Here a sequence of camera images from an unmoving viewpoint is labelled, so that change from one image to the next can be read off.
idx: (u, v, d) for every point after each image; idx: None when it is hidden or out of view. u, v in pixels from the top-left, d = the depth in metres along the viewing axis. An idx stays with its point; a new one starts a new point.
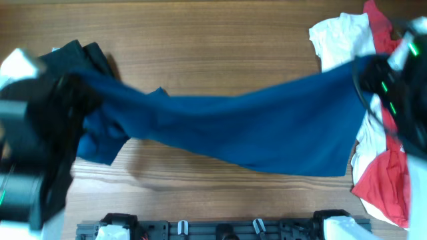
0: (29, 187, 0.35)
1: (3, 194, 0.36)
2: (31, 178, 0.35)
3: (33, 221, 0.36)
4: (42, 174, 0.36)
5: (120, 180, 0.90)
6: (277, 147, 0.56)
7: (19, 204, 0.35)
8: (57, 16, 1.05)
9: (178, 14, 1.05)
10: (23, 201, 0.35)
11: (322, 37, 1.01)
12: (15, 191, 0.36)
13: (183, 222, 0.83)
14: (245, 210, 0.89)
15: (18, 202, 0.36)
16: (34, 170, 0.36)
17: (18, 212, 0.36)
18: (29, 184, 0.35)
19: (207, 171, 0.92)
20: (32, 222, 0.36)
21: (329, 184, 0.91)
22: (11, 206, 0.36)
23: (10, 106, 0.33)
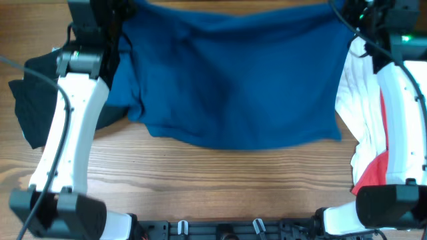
0: (93, 58, 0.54)
1: (76, 55, 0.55)
2: (95, 52, 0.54)
3: (95, 69, 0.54)
4: (101, 53, 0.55)
5: (120, 180, 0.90)
6: (259, 69, 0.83)
7: (85, 67, 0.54)
8: (59, 18, 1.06)
9: None
10: (88, 64, 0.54)
11: None
12: (81, 58, 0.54)
13: (183, 222, 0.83)
14: (245, 210, 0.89)
15: (85, 60, 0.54)
16: (95, 50, 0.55)
17: (83, 68, 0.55)
18: (93, 57, 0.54)
19: (207, 171, 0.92)
20: (93, 70, 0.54)
21: (329, 184, 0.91)
22: (78, 66, 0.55)
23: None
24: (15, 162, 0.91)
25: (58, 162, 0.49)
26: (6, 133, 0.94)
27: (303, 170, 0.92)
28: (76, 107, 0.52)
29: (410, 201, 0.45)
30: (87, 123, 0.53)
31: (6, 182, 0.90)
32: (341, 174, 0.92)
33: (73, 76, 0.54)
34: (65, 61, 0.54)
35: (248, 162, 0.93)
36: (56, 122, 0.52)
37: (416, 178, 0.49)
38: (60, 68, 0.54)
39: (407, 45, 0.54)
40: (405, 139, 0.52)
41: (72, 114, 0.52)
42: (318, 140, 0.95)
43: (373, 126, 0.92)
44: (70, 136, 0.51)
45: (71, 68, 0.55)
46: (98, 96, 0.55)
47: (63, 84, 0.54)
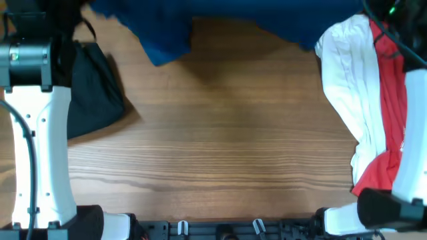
0: (39, 53, 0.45)
1: (17, 58, 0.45)
2: (39, 50, 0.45)
3: (45, 76, 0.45)
4: (49, 44, 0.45)
5: (120, 181, 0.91)
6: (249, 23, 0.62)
7: (33, 71, 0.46)
8: None
9: None
10: (35, 64, 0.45)
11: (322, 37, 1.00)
12: (24, 60, 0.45)
13: (183, 222, 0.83)
14: (245, 211, 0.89)
15: (29, 60, 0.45)
16: (39, 43, 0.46)
17: (29, 73, 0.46)
18: (38, 51, 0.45)
19: (207, 171, 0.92)
20: (44, 80, 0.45)
21: (328, 184, 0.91)
22: (21, 70, 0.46)
23: None
24: (15, 163, 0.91)
25: (35, 198, 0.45)
26: (5, 133, 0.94)
27: (303, 170, 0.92)
28: (37, 130, 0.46)
29: (413, 218, 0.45)
30: (55, 137, 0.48)
31: (7, 182, 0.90)
32: (341, 174, 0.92)
33: (21, 91, 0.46)
34: (5, 67, 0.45)
35: (248, 162, 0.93)
36: (20, 152, 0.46)
37: (423, 198, 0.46)
38: (2, 78, 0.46)
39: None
40: (423, 156, 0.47)
41: (35, 140, 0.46)
42: (318, 140, 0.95)
43: (372, 127, 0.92)
44: (41, 163, 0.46)
45: (13, 73, 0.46)
46: (57, 108, 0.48)
47: (12, 101, 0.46)
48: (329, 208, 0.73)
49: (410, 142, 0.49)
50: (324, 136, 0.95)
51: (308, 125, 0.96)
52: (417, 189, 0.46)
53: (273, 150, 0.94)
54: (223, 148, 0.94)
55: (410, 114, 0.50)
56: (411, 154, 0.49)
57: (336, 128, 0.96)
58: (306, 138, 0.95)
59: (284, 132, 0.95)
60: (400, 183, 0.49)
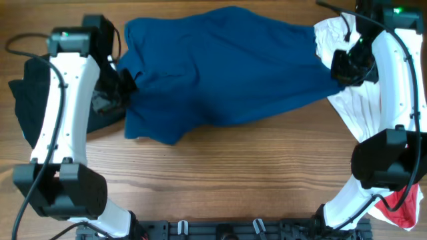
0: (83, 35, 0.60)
1: (66, 36, 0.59)
2: (83, 33, 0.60)
3: (85, 46, 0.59)
4: (89, 31, 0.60)
5: (120, 181, 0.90)
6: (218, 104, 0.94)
7: (75, 46, 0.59)
8: (58, 16, 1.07)
9: (178, 14, 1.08)
10: (78, 42, 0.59)
11: (322, 37, 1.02)
12: (71, 38, 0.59)
13: (183, 222, 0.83)
14: (245, 211, 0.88)
15: (75, 39, 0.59)
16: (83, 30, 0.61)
17: (70, 48, 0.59)
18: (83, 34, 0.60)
19: (207, 171, 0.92)
20: (83, 48, 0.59)
21: (329, 184, 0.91)
22: (66, 44, 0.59)
23: (93, 19, 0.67)
24: (14, 162, 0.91)
25: (56, 136, 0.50)
26: (5, 133, 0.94)
27: (303, 170, 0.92)
28: (70, 84, 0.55)
29: (398, 144, 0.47)
30: (81, 100, 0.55)
31: (6, 182, 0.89)
32: (341, 174, 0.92)
33: (65, 55, 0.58)
34: (55, 41, 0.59)
35: (248, 162, 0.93)
36: (51, 100, 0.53)
37: (404, 125, 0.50)
38: (51, 49, 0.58)
39: (396, 16, 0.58)
40: (397, 90, 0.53)
41: (66, 91, 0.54)
42: (318, 140, 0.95)
43: (371, 126, 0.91)
44: (67, 112, 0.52)
45: (61, 46, 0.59)
46: (87, 76, 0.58)
47: (55, 62, 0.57)
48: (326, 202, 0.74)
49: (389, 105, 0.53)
50: (324, 136, 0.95)
51: (307, 125, 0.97)
52: (399, 117, 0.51)
53: (273, 149, 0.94)
54: (223, 148, 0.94)
55: (388, 78, 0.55)
56: (388, 95, 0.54)
57: (336, 127, 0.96)
58: (306, 137, 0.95)
59: (284, 132, 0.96)
60: (385, 120, 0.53)
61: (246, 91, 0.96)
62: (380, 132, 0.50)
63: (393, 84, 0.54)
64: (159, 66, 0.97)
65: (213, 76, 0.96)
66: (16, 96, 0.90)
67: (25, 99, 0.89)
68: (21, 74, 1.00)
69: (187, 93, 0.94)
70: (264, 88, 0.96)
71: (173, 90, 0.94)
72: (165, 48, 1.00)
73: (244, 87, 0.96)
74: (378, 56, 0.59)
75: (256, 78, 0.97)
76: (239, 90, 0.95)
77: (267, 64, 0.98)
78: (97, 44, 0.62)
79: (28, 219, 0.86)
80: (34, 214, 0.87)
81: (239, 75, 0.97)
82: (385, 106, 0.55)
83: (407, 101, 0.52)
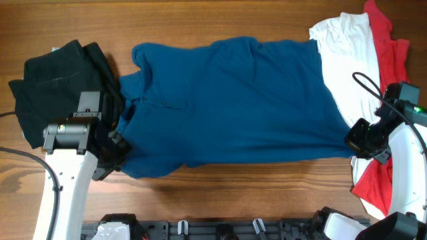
0: (81, 129, 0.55)
1: (64, 126, 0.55)
2: (83, 124, 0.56)
3: (83, 142, 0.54)
4: (89, 122, 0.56)
5: (120, 181, 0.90)
6: (217, 142, 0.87)
7: (73, 138, 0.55)
8: (57, 16, 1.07)
9: (178, 14, 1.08)
10: (77, 137, 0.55)
11: (322, 37, 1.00)
12: (69, 130, 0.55)
13: (183, 222, 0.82)
14: (245, 210, 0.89)
15: (73, 133, 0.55)
16: (81, 122, 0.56)
17: (69, 142, 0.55)
18: (81, 128, 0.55)
19: (207, 172, 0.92)
20: (81, 144, 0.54)
21: (329, 184, 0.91)
22: (64, 137, 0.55)
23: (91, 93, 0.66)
24: (15, 162, 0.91)
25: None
26: (6, 132, 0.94)
27: (303, 170, 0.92)
28: (65, 185, 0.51)
29: (407, 234, 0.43)
30: (77, 203, 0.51)
31: (6, 182, 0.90)
32: (341, 174, 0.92)
33: (64, 150, 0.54)
34: (52, 135, 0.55)
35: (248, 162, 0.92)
36: (43, 208, 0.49)
37: (416, 214, 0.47)
38: (47, 144, 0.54)
39: (416, 114, 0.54)
40: (411, 177, 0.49)
41: (61, 193, 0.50)
42: None
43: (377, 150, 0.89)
44: (60, 217, 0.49)
45: (58, 138, 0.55)
46: (83, 175, 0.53)
47: (52, 158, 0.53)
48: (335, 213, 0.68)
49: (399, 198, 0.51)
50: None
51: None
52: (410, 205, 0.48)
53: None
54: None
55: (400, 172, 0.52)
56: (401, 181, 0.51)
57: None
58: None
59: None
60: (399, 205, 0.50)
61: (241, 143, 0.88)
62: (389, 216, 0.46)
63: (407, 176, 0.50)
64: (164, 96, 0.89)
65: (215, 120, 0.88)
66: (17, 96, 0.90)
67: (25, 100, 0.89)
68: (21, 74, 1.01)
69: (179, 139, 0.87)
70: (263, 142, 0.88)
71: (164, 132, 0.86)
72: (174, 82, 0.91)
73: (240, 140, 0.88)
74: (393, 145, 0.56)
75: (257, 131, 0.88)
76: (234, 141, 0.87)
77: (275, 116, 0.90)
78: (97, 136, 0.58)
79: (28, 220, 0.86)
80: (34, 214, 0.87)
81: (242, 124, 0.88)
82: (397, 194, 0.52)
83: (421, 189, 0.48)
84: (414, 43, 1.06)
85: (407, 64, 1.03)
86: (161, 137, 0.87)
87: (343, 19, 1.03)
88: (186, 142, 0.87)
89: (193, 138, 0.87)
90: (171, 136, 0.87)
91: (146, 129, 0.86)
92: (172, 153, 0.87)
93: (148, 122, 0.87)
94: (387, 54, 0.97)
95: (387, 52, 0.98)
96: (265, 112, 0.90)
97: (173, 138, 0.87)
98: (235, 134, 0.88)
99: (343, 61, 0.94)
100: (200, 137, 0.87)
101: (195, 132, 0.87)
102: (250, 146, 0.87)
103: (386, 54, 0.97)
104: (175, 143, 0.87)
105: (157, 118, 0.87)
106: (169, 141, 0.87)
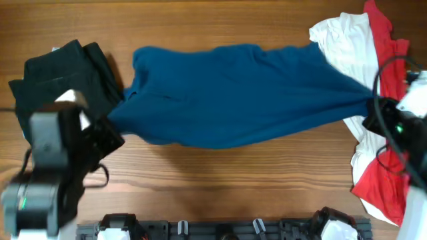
0: (46, 194, 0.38)
1: (23, 201, 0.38)
2: (47, 187, 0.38)
3: (52, 224, 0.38)
4: (58, 182, 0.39)
5: (120, 180, 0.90)
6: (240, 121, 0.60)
7: (37, 209, 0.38)
8: (57, 16, 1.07)
9: (178, 14, 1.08)
10: (42, 208, 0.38)
11: (322, 38, 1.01)
12: (30, 204, 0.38)
13: (183, 222, 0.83)
14: (245, 211, 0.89)
15: (35, 206, 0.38)
16: (49, 180, 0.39)
17: (33, 219, 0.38)
18: (46, 191, 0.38)
19: (207, 171, 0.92)
20: (51, 226, 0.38)
21: (328, 184, 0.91)
22: (27, 214, 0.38)
23: (44, 117, 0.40)
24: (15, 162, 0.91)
25: None
26: (5, 132, 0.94)
27: (303, 170, 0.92)
28: None
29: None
30: None
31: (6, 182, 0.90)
32: (341, 174, 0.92)
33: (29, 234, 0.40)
34: (9, 212, 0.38)
35: (248, 162, 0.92)
36: None
37: None
38: (7, 227, 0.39)
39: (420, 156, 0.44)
40: None
41: None
42: (319, 140, 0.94)
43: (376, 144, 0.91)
44: None
45: (19, 218, 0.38)
46: None
47: None
48: (329, 219, 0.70)
49: None
50: (324, 135, 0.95)
51: None
52: None
53: (273, 149, 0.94)
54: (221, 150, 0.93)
55: None
56: (409, 231, 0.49)
57: (336, 128, 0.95)
58: (307, 137, 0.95)
59: None
60: None
61: (276, 120, 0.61)
62: None
63: None
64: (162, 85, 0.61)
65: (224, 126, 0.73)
66: (17, 96, 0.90)
67: (25, 100, 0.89)
68: (21, 74, 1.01)
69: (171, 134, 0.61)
70: (291, 116, 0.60)
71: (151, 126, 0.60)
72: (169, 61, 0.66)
73: (273, 117, 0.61)
74: None
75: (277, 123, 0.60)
76: (264, 120, 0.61)
77: (299, 105, 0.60)
78: (70, 198, 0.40)
79: None
80: None
81: (270, 96, 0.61)
82: None
83: None
84: (414, 43, 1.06)
85: (407, 64, 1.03)
86: (160, 123, 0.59)
87: (344, 19, 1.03)
88: (193, 129, 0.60)
89: (211, 118, 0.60)
90: (177, 123, 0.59)
91: (137, 126, 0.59)
92: (189, 138, 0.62)
93: (138, 110, 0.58)
94: (387, 54, 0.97)
95: (387, 52, 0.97)
96: (301, 94, 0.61)
97: (181, 125, 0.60)
98: (269, 108, 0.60)
99: (343, 61, 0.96)
100: (220, 117, 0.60)
101: (209, 111, 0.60)
102: (282, 124, 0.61)
103: (386, 54, 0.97)
104: (188, 128, 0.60)
105: (146, 106, 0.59)
106: (171, 126, 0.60)
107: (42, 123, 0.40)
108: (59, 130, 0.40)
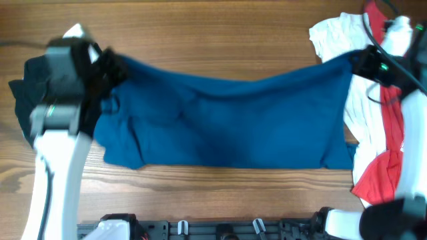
0: (69, 112, 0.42)
1: (51, 112, 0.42)
2: (73, 104, 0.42)
3: (73, 128, 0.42)
4: (79, 103, 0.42)
5: (120, 181, 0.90)
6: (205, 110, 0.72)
7: (63, 122, 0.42)
8: (57, 17, 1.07)
9: (178, 14, 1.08)
10: (65, 121, 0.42)
11: (322, 38, 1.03)
12: (56, 114, 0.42)
13: (183, 222, 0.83)
14: (245, 211, 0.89)
15: (61, 116, 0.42)
16: (72, 101, 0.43)
17: (60, 124, 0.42)
18: (69, 110, 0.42)
19: (207, 171, 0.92)
20: (72, 127, 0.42)
21: (328, 184, 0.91)
22: (54, 122, 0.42)
23: (57, 51, 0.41)
24: (15, 162, 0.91)
25: (43, 233, 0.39)
26: (7, 133, 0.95)
27: (303, 170, 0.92)
28: (57, 172, 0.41)
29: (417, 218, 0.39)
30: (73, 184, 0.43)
31: (7, 181, 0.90)
32: (341, 174, 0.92)
33: (53, 139, 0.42)
34: (39, 121, 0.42)
35: None
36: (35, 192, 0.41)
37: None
38: (34, 127, 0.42)
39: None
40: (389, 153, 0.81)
41: (53, 182, 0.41)
42: None
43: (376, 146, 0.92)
44: (53, 209, 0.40)
45: (46, 126, 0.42)
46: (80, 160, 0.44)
47: (40, 148, 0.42)
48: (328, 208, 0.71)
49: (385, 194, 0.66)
50: None
51: None
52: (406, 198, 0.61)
53: None
54: None
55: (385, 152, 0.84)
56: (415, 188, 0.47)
57: None
58: None
59: None
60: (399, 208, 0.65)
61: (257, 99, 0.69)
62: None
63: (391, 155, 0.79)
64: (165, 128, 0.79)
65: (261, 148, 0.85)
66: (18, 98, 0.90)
67: (25, 101, 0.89)
68: (21, 74, 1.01)
69: (167, 94, 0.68)
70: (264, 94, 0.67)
71: (129, 86, 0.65)
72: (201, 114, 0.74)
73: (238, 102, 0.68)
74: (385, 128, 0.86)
75: (281, 94, 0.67)
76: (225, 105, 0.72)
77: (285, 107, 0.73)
78: (88, 117, 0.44)
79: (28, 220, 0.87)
80: None
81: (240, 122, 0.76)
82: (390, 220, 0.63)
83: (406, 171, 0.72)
84: None
85: None
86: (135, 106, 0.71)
87: (344, 18, 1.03)
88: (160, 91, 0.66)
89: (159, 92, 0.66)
90: (149, 101, 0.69)
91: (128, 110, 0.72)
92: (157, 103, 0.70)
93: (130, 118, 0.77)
94: None
95: None
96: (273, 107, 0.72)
97: (153, 100, 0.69)
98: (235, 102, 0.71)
99: None
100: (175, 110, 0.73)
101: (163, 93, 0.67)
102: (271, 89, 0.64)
103: None
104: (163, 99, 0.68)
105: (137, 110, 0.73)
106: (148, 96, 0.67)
107: (53, 56, 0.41)
108: (72, 64, 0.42)
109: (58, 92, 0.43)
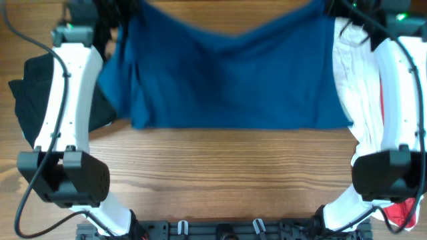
0: (85, 28, 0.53)
1: (70, 27, 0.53)
2: (89, 22, 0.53)
3: (87, 40, 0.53)
4: (93, 23, 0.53)
5: (120, 181, 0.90)
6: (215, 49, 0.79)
7: (80, 38, 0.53)
8: (58, 16, 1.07)
9: (178, 14, 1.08)
10: (80, 34, 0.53)
11: None
12: (74, 30, 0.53)
13: (183, 222, 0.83)
14: (245, 211, 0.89)
15: (77, 32, 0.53)
16: (85, 20, 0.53)
17: (76, 38, 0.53)
18: (85, 28, 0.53)
19: (207, 171, 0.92)
20: (86, 40, 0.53)
21: (328, 184, 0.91)
22: (70, 36, 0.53)
23: None
24: (15, 162, 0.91)
25: (59, 124, 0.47)
26: (6, 132, 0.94)
27: (303, 170, 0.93)
28: (73, 73, 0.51)
29: (402, 165, 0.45)
30: (84, 93, 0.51)
31: (7, 181, 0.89)
32: (341, 174, 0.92)
33: (71, 46, 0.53)
34: (60, 34, 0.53)
35: (248, 162, 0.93)
36: (53, 96, 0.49)
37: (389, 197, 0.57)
38: (55, 38, 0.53)
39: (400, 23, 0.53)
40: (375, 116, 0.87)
41: (69, 81, 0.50)
42: (318, 140, 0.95)
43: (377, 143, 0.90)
44: (68, 104, 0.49)
45: (65, 38, 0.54)
46: (90, 70, 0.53)
47: (61, 54, 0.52)
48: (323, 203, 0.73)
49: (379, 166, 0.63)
50: (324, 136, 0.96)
51: None
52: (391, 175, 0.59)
53: (273, 150, 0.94)
54: (223, 148, 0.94)
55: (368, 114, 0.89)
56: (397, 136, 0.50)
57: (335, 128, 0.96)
58: (307, 137, 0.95)
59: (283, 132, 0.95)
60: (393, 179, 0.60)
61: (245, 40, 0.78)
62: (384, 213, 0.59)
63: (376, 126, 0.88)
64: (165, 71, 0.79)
65: (261, 115, 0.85)
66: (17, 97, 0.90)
67: (23, 99, 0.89)
68: (21, 74, 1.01)
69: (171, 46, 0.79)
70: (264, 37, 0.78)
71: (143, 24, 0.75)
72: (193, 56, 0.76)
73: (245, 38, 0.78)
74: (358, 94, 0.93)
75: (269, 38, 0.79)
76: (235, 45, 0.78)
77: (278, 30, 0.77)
78: (100, 36, 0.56)
79: (28, 220, 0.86)
80: (33, 214, 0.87)
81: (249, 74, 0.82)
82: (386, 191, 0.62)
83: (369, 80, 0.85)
84: None
85: None
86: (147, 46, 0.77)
87: None
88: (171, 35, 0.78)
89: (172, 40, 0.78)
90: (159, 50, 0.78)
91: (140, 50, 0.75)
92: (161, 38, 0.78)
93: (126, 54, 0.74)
94: None
95: None
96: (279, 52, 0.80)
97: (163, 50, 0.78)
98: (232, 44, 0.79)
99: None
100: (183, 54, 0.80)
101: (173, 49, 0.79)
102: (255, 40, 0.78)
103: None
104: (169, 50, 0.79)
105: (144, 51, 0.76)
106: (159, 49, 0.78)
107: None
108: None
109: (78, 16, 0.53)
